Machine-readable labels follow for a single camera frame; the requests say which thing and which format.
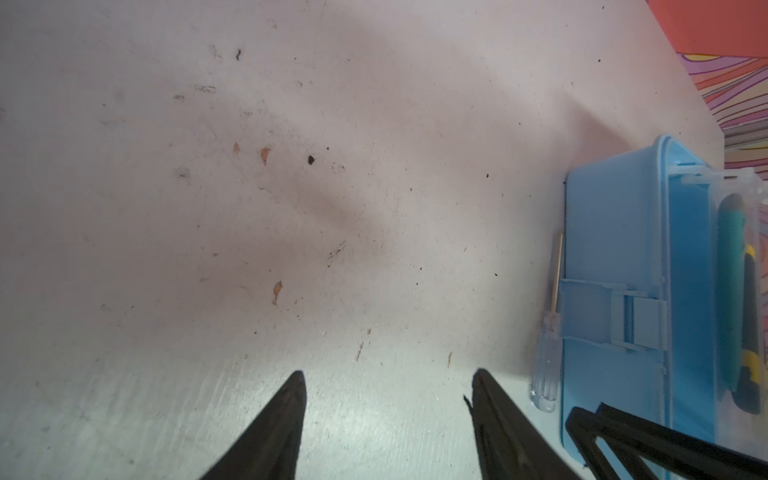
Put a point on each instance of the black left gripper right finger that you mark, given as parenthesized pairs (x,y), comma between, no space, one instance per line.
(508,445)

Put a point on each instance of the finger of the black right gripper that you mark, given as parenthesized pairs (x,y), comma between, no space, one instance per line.
(636,442)

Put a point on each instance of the yellow black utility knife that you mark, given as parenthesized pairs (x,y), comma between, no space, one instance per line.
(747,395)

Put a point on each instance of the clear handled small screwdriver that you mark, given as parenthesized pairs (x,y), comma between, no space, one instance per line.
(545,389)

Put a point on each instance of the blue plastic tool box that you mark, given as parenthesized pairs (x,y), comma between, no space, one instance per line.
(651,298)

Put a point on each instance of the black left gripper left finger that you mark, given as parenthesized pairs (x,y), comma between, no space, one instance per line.
(269,447)

